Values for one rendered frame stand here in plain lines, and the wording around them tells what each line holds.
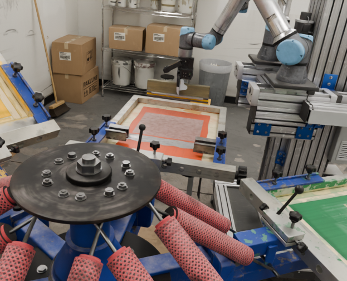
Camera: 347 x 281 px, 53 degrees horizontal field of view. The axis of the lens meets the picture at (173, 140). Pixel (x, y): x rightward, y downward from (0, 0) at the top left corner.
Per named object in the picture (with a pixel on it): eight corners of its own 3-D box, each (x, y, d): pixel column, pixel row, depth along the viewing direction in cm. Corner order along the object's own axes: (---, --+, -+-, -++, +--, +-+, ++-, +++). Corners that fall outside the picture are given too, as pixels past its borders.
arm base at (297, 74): (300, 77, 184) (305, 58, 180) (310, 85, 170) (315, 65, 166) (272, 74, 184) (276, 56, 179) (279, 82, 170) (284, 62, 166)
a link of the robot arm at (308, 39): (309, 61, 175) (317, 33, 169) (304, 65, 164) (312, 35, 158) (286, 56, 180) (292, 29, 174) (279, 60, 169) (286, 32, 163)
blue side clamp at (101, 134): (106, 131, 177) (106, 119, 174) (116, 132, 176) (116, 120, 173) (83, 158, 150) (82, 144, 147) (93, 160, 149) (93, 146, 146)
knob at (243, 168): (229, 177, 139) (232, 160, 136) (243, 179, 138) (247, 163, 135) (229, 187, 132) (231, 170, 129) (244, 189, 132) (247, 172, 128)
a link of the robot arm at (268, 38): (260, 42, 215) (264, 19, 209) (265, 40, 226) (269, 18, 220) (279, 45, 210) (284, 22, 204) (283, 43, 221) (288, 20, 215)
